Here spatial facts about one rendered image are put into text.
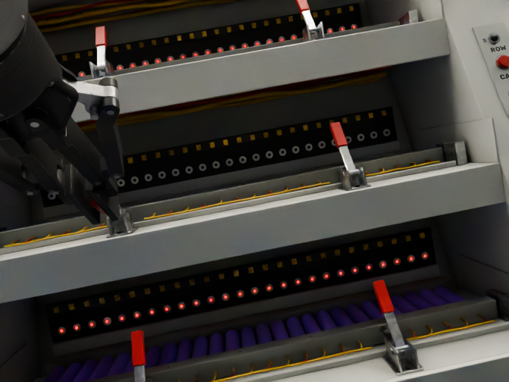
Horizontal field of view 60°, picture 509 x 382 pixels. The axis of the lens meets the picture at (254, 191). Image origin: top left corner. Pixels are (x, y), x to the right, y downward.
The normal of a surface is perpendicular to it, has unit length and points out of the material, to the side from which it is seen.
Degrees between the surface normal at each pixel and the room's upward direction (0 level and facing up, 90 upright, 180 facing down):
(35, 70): 114
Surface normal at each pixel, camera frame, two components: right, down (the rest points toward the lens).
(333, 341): 0.07, 0.07
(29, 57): 0.97, 0.19
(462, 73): -0.98, 0.19
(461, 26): 0.00, -0.28
